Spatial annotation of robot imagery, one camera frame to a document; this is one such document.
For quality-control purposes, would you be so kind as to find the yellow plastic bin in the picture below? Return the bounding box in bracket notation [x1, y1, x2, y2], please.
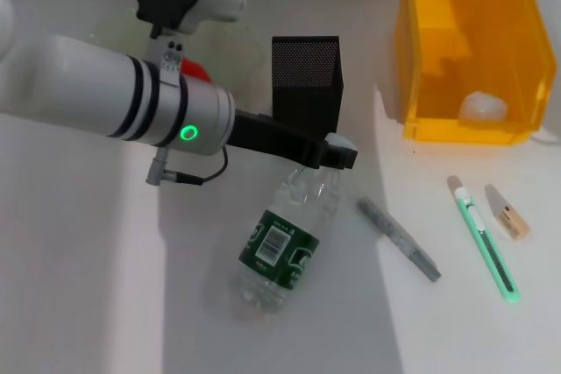
[395, 0, 558, 146]

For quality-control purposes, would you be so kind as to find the pale green glass fruit plate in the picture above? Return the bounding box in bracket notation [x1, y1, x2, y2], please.
[89, 0, 266, 99]

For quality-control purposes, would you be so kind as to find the left arm cable with connector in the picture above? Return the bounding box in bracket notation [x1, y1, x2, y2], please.
[146, 145, 229, 187]

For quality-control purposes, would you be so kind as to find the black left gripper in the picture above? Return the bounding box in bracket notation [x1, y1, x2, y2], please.
[224, 109, 359, 171]

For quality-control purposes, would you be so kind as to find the black mesh pen holder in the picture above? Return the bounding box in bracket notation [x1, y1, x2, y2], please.
[271, 35, 345, 141]

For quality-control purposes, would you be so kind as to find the red-orange toy orange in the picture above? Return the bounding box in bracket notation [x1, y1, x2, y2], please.
[181, 57, 215, 85]

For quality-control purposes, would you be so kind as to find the clear green-label water bottle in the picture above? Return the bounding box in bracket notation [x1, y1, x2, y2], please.
[236, 131, 357, 314]

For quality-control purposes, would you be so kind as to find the white paper ball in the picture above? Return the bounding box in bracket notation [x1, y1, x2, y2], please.
[458, 91, 509, 123]

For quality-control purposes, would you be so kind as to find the beige eraser block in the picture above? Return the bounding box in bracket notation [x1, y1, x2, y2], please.
[495, 206, 530, 243]

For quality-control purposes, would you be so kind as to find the grey glitter pen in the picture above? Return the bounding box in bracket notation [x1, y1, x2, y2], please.
[357, 196, 443, 283]

